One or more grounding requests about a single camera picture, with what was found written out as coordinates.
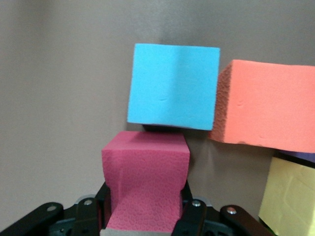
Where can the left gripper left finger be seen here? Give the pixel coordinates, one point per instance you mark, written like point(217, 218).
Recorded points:
point(81, 218)

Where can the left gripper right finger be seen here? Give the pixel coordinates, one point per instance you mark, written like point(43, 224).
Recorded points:
point(197, 218)

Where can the red foam cube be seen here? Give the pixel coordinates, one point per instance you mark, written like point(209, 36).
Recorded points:
point(145, 172)

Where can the yellow foam cube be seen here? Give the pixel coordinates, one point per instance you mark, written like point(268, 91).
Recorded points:
point(290, 196)

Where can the purple foam cube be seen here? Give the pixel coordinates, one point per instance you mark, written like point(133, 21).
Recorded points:
point(300, 156)

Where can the orange foam cube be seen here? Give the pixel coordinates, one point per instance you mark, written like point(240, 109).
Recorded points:
point(265, 103)

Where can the blue foam cube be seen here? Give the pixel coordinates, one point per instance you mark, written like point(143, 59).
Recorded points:
point(172, 86)

